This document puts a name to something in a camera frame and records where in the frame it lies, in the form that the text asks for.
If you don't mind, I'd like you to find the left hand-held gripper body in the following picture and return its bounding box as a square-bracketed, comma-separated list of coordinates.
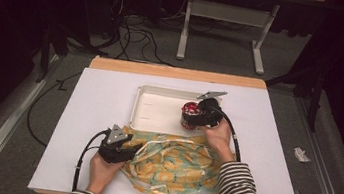
[96, 122, 136, 167]

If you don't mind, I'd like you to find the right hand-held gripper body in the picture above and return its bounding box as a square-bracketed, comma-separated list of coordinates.
[192, 87, 229, 131]

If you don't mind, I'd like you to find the red can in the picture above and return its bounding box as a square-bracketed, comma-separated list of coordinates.
[178, 99, 206, 132]

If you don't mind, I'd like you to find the white plastic tray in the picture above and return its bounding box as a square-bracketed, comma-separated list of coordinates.
[128, 83, 229, 143]

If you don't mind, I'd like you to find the green orange floral cloth bag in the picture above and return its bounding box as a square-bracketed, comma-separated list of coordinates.
[113, 124, 233, 194]

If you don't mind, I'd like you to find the person's left hand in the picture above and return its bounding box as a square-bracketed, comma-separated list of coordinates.
[85, 151, 128, 193]

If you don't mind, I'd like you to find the person's right hand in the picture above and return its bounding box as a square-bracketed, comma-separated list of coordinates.
[197, 115, 242, 164]

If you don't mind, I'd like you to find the white table mat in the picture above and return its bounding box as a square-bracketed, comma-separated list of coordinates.
[27, 60, 316, 194]

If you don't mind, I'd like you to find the crumpled white paper scrap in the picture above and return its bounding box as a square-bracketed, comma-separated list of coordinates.
[292, 145, 314, 165]

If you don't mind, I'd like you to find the black metal stand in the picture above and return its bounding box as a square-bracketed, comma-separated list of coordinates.
[34, 19, 74, 87]
[258, 60, 329, 135]

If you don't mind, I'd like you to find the right hand-held gripper black cable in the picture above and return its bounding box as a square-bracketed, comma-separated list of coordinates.
[205, 104, 249, 164]

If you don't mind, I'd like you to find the hand-held gripper black cable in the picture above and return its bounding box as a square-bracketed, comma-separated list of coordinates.
[70, 124, 113, 194]
[205, 104, 249, 164]

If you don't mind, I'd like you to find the left hand-held gripper black cable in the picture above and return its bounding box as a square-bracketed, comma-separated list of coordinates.
[70, 124, 113, 194]

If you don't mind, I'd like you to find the thin black floor cable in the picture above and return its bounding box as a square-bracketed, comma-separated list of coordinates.
[23, 65, 83, 151]

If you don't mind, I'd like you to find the white metal desk frame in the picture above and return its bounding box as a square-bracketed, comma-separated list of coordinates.
[174, 0, 281, 78]

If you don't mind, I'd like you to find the tangle of black floor cables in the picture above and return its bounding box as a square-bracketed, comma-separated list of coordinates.
[96, 0, 185, 68]

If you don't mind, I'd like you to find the metal floor rail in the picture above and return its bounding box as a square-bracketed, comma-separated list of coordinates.
[0, 47, 61, 194]
[282, 95, 344, 194]

